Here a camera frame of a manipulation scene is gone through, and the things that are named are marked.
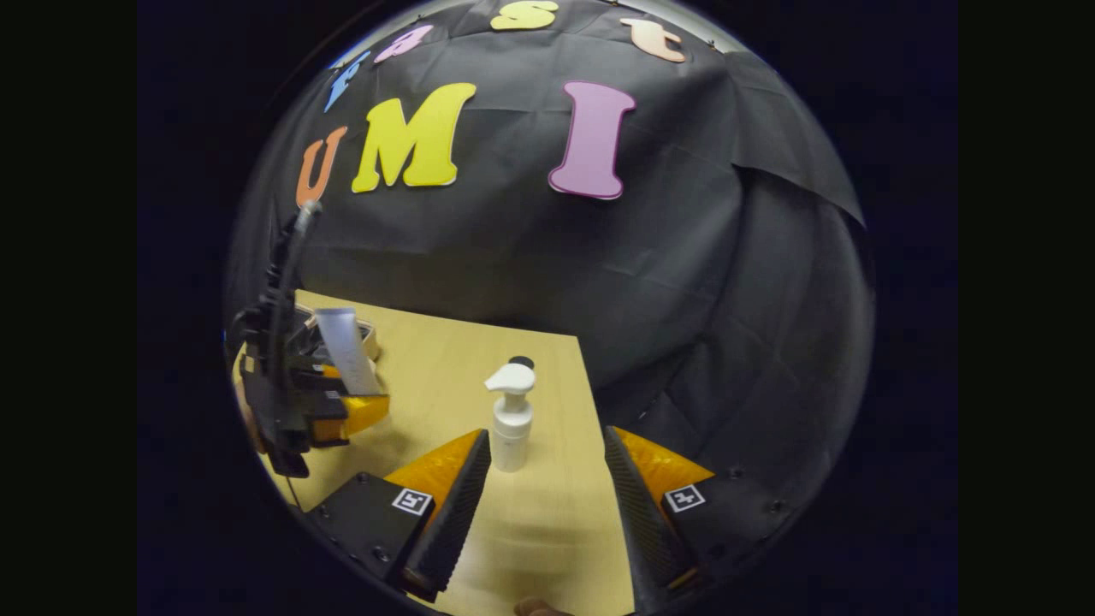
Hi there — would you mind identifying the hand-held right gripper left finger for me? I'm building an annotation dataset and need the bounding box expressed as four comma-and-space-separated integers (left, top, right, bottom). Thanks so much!
306, 429, 494, 604

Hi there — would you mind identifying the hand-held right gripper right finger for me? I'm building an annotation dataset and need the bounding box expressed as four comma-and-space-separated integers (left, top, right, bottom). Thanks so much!
603, 425, 796, 613

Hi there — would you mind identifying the white skin care tube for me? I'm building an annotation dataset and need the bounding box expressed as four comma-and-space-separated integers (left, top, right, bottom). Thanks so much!
314, 307, 384, 397

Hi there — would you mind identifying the pink suitcase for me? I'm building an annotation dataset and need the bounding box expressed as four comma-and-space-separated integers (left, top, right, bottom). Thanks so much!
295, 310, 382, 362

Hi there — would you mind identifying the white pump bottle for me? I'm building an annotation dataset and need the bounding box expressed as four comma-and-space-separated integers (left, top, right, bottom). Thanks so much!
485, 363, 537, 474

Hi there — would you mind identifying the black backdrop cloth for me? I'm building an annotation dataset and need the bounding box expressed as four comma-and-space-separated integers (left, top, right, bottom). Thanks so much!
224, 0, 875, 514

